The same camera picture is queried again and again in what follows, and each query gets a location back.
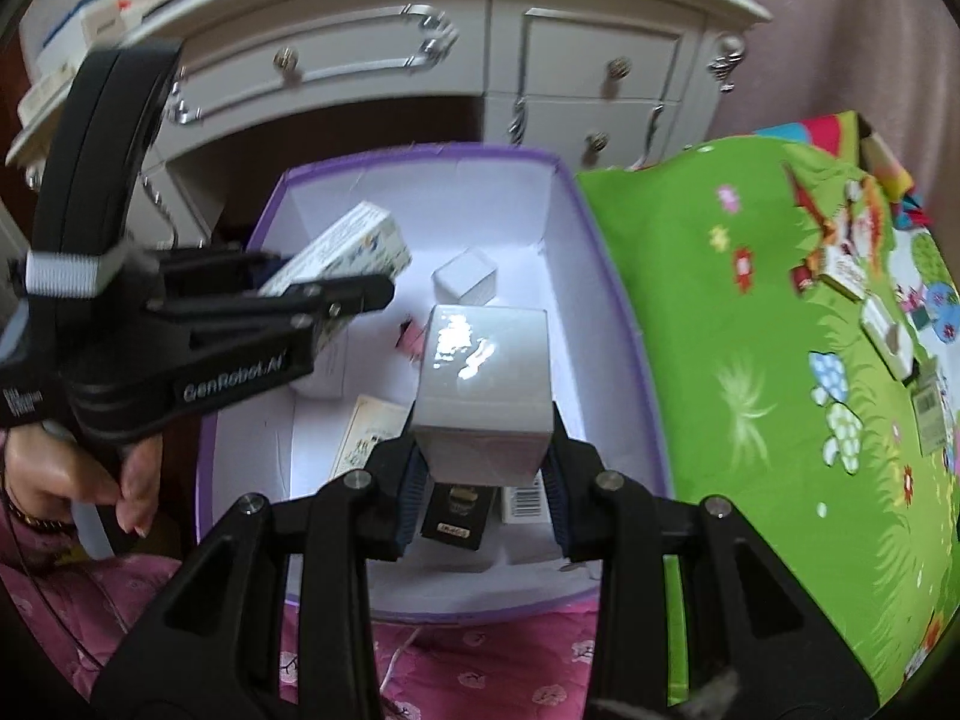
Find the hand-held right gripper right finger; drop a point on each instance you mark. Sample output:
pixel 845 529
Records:
pixel 559 499

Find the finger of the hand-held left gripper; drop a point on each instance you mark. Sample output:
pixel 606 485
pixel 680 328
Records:
pixel 352 294
pixel 225 264

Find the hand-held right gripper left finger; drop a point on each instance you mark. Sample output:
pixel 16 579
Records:
pixel 409 491

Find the white box blue label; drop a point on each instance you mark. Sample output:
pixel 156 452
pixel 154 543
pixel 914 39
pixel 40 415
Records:
pixel 525 502

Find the small black box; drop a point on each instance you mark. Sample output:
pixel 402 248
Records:
pixel 454 517

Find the long white printed box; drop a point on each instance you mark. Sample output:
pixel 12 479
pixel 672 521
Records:
pixel 352 240

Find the small beige box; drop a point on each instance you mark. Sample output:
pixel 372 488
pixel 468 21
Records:
pixel 367 431

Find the grey-white cube box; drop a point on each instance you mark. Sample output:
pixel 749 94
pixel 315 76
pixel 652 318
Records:
pixel 466 277

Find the glossy white cube box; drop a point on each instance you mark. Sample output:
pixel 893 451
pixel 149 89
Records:
pixel 484 390

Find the purple storage box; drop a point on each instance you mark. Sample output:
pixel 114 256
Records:
pixel 630 345

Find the white carton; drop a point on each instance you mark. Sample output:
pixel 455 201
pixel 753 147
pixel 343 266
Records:
pixel 885 334

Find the white medicine box red mark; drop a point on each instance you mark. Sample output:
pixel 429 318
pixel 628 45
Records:
pixel 934 409

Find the person's left hand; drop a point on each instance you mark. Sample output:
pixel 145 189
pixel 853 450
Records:
pixel 60 465

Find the flat white device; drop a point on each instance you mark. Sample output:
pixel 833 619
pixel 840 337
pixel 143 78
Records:
pixel 41 101

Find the white box blue stripe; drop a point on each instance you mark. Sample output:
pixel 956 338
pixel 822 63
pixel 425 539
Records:
pixel 64 30

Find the plain white box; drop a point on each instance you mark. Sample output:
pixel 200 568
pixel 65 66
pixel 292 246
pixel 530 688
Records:
pixel 105 21

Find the pink floral quilt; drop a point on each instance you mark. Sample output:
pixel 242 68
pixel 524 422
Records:
pixel 480 660

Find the cartoon printed green blanket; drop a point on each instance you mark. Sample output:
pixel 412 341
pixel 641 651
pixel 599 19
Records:
pixel 712 390

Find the white dresser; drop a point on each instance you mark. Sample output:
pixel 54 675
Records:
pixel 375 75

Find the yellow and white box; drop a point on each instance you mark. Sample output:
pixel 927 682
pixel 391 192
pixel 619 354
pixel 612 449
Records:
pixel 844 277

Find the fabric curtain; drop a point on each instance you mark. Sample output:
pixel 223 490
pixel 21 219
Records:
pixel 825 15

